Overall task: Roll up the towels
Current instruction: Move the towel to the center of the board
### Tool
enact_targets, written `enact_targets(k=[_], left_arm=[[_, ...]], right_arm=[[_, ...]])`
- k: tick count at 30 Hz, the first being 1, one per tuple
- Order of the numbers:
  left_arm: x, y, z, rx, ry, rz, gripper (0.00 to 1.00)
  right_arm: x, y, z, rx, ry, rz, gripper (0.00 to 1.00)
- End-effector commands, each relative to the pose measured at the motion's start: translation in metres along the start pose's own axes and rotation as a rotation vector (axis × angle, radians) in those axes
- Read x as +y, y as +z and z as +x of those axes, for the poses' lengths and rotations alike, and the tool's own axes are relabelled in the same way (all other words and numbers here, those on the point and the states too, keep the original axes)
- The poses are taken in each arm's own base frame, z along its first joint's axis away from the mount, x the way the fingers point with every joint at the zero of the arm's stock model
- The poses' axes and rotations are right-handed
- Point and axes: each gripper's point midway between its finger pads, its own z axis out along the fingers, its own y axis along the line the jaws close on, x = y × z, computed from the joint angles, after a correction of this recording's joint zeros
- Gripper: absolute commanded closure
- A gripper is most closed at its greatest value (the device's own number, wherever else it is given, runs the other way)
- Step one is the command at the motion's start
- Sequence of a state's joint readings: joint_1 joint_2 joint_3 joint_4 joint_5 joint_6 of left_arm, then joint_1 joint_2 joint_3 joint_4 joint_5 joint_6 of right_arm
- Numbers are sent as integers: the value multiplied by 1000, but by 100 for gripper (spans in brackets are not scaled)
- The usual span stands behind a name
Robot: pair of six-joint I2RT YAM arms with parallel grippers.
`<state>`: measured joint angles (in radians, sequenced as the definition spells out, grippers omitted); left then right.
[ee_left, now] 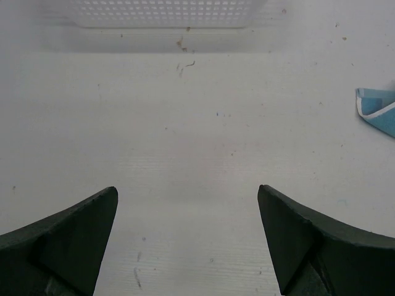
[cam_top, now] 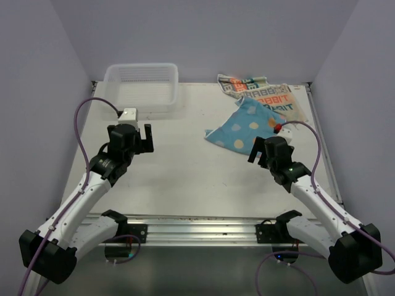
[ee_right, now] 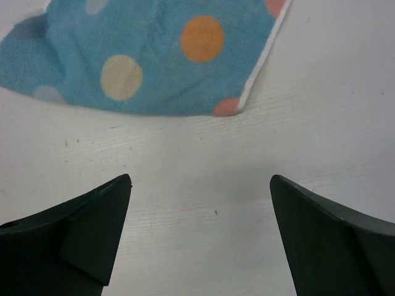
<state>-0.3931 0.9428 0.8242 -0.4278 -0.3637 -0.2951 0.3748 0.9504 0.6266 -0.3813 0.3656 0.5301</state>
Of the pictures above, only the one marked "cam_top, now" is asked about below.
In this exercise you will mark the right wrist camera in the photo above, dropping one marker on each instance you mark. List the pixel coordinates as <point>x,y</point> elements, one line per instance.
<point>283,132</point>

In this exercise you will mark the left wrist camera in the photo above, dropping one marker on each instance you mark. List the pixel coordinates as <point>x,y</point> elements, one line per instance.
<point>129,116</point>

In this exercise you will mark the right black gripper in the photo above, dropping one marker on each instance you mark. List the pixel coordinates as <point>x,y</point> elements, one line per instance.
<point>258,146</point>

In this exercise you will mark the rabbit print towel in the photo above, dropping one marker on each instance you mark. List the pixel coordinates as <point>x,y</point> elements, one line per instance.
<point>279,98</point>

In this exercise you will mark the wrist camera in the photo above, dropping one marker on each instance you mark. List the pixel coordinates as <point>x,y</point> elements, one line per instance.
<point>129,116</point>
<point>283,132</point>

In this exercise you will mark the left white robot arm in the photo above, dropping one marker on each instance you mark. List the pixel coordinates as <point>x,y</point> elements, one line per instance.
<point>54,249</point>

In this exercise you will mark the aluminium right side rail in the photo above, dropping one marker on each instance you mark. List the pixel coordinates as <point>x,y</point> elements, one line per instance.
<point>326,158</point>

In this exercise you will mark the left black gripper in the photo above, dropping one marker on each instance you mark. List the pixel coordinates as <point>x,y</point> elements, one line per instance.
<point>148,146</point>

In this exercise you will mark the aluminium front rail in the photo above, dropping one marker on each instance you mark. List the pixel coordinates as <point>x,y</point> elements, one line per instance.
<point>198,231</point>

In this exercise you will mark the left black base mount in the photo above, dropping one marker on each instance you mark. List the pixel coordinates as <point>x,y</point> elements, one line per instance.
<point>135,231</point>

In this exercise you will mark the blue polka dot towel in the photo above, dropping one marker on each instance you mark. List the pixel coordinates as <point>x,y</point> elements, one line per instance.
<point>249,121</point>

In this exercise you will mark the white plastic basket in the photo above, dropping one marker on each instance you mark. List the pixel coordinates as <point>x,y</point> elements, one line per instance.
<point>151,88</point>

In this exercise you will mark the aluminium rail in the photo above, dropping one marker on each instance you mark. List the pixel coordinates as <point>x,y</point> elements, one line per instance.
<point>326,158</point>
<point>198,231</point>

